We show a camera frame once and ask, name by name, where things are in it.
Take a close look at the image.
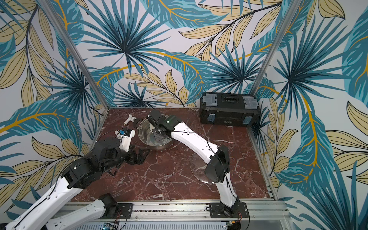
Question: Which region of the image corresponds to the aluminium corner post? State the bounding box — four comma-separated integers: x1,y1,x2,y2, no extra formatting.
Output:
249,0,301,96
39,0,110,111

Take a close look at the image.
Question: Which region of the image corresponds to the white pipe tee fitting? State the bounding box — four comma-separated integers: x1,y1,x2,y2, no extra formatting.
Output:
115,130,121,140

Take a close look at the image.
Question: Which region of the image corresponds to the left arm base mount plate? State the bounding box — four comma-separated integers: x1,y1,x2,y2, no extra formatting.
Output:
116,203,134,219

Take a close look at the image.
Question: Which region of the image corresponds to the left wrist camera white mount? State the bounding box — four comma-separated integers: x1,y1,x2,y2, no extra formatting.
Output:
119,128,136,152

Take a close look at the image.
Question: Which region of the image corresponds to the white pipe fitting far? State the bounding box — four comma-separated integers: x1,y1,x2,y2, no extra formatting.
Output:
124,114,137,126

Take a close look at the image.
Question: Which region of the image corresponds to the black plastic toolbox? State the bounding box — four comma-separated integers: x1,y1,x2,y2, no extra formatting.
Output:
199,92,260,127

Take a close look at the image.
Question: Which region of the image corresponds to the stainless steel pot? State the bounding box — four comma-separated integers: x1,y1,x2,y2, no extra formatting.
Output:
134,119,173,150

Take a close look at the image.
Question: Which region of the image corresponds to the right aluminium corner post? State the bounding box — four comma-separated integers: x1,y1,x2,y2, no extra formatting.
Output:
249,0,301,96

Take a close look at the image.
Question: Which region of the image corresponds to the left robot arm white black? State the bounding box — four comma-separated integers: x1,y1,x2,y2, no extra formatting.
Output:
5,139,150,230

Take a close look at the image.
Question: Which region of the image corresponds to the glass pot lid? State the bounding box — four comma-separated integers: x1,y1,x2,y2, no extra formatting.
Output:
190,153,221,184

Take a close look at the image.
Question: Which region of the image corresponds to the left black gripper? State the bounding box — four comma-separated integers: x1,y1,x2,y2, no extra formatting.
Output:
102,144,151,173

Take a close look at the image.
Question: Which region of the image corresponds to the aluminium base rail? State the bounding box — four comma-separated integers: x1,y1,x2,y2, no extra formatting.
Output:
57,199,294,230

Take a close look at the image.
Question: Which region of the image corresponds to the left aluminium corner post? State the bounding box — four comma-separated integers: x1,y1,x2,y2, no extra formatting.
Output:
39,0,110,111

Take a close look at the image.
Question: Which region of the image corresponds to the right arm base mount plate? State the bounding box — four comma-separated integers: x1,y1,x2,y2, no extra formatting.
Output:
206,202,250,219

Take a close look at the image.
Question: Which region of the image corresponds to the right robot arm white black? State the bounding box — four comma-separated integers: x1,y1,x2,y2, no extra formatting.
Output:
147,110,240,216

